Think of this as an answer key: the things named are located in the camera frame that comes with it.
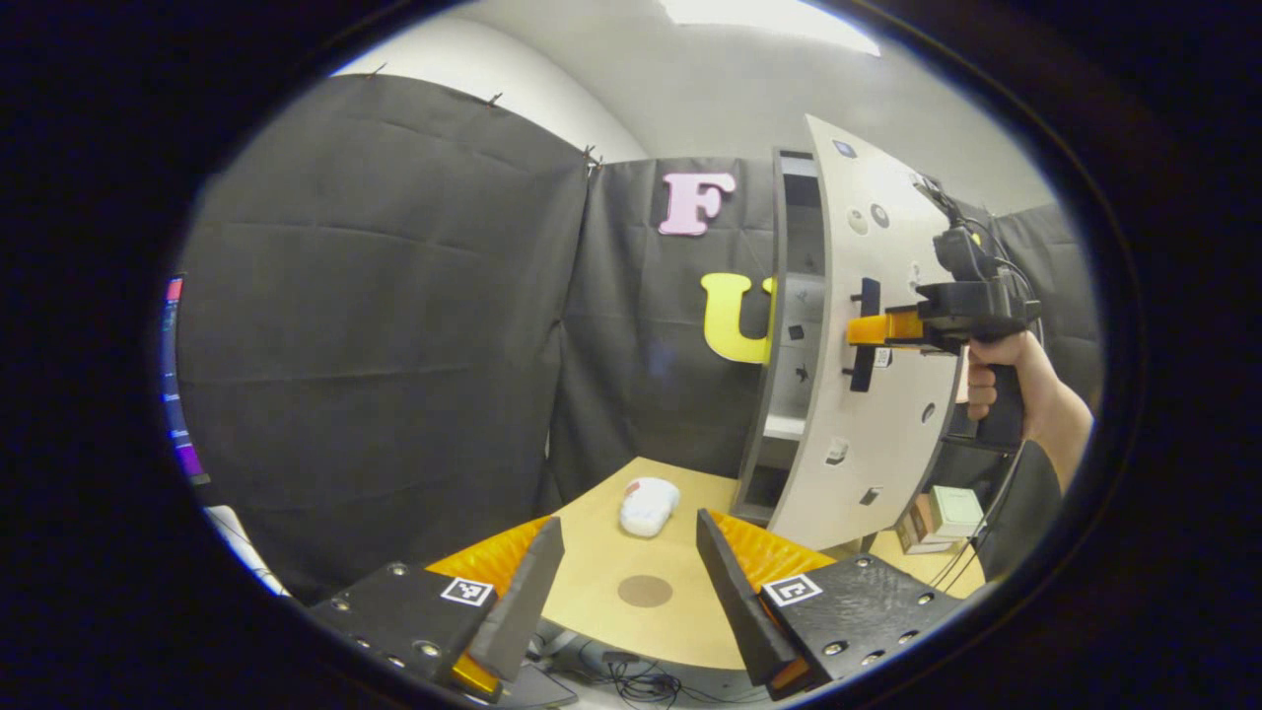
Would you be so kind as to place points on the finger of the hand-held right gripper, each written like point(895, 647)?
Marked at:
point(887, 327)

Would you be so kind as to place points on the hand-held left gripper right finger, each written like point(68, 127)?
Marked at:
point(739, 611)

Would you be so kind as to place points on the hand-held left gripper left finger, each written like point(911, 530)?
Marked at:
point(518, 611)

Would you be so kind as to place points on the brown round coaster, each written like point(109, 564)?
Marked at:
point(645, 591)

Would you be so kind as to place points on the white plastic case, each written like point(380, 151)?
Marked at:
point(646, 508)

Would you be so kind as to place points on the black backdrop cloth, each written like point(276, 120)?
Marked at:
point(375, 325)

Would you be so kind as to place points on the long ceiling light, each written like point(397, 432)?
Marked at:
point(769, 20)

